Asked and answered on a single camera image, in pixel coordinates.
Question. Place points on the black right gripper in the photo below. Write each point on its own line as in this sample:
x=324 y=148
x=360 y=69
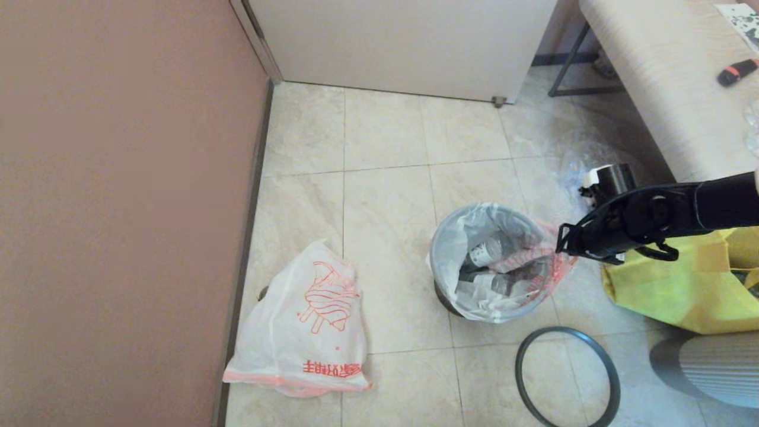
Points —
x=640 y=219

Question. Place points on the new white orange-print bag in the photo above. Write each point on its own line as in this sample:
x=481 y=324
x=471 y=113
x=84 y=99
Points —
x=296 y=338

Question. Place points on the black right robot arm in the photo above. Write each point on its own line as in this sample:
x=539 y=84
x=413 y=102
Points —
x=729 y=201

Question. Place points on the clear plastic bag dark contents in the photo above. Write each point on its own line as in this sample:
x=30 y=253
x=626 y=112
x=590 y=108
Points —
x=572 y=172

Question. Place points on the yellow fabric tote bag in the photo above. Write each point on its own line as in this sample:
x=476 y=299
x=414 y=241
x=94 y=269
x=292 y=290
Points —
x=670 y=290

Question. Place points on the black round trash bin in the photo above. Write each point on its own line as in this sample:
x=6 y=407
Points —
x=445 y=299

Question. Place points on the crushed clear plastic bottle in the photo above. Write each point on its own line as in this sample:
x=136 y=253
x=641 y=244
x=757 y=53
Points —
x=501 y=283

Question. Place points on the labelled clear plastic bottle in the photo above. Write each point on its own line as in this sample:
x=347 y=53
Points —
x=485 y=252

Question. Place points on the small metal door foot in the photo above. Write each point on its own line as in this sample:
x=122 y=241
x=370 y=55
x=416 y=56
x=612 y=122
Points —
x=498 y=102

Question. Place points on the grey ribbed round object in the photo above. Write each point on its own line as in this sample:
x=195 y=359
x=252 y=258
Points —
x=717 y=367

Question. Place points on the crumpled clear plastic wrap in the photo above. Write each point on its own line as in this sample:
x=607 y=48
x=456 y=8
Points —
x=753 y=127

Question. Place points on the black orange marker pen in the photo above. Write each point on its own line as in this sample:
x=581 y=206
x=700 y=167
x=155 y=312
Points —
x=735 y=71

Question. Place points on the white door panel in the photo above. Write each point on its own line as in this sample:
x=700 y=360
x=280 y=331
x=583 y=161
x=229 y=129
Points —
x=403 y=41

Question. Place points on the black-white printed paper sheet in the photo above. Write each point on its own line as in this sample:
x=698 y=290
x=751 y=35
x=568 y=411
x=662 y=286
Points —
x=744 y=24

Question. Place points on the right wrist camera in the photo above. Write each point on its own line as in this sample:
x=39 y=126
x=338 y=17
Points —
x=614 y=178

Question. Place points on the black metal table frame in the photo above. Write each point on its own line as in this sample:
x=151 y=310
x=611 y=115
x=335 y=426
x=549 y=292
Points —
x=568 y=61

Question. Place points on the grey door frame strip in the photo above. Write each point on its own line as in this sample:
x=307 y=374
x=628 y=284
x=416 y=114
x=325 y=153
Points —
x=259 y=44

